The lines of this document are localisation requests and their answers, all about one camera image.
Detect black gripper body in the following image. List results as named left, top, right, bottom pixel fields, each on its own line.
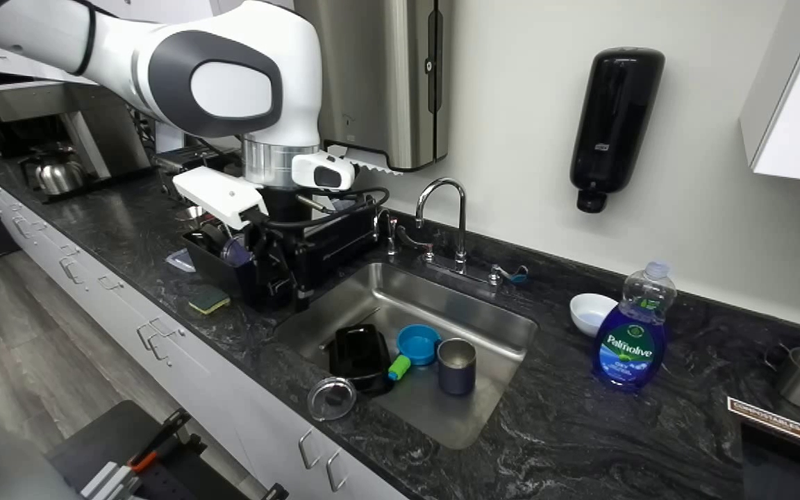
left=260, top=189, right=314, bottom=222

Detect clear round lid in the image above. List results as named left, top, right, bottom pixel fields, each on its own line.
left=307, top=375, right=354, bottom=421

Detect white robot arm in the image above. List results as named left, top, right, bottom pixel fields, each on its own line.
left=0, top=0, right=327, bottom=228

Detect green small cup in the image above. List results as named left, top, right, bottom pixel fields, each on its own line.
left=385, top=354, right=414, bottom=379

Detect stainless steel sink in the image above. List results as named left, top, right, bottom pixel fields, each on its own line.
left=279, top=264, right=535, bottom=449

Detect dark blue metal cup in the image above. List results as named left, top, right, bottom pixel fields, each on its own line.
left=436, top=339, right=475, bottom=397

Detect black dish rack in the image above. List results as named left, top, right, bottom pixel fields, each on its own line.
left=182, top=189, right=389, bottom=313

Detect yellow green sponge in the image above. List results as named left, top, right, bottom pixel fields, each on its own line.
left=186, top=286, right=231, bottom=316

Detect steel paper towel dispenser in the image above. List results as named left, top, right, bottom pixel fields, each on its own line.
left=295, top=0, right=456, bottom=172

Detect black plastic container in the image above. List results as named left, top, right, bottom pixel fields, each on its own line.
left=327, top=325, right=390, bottom=397

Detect blue round bowl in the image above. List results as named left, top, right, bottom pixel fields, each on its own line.
left=396, top=322, right=442, bottom=366

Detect white base cabinets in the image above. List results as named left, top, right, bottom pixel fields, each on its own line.
left=0, top=184, right=402, bottom=500

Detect chrome faucet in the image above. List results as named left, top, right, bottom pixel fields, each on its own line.
left=381, top=175, right=532, bottom=291

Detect coffee maker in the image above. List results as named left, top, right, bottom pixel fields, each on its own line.
left=0, top=81, right=152, bottom=197

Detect black tool cart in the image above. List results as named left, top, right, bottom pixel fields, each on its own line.
left=47, top=399, right=250, bottom=500

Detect white small bowl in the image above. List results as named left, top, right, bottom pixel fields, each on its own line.
left=570, top=291, right=617, bottom=336

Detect blue dish soap bottle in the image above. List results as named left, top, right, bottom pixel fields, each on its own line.
left=593, top=261, right=677, bottom=388

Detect black wall soap dispenser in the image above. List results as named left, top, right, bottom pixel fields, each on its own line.
left=570, top=46, right=664, bottom=214

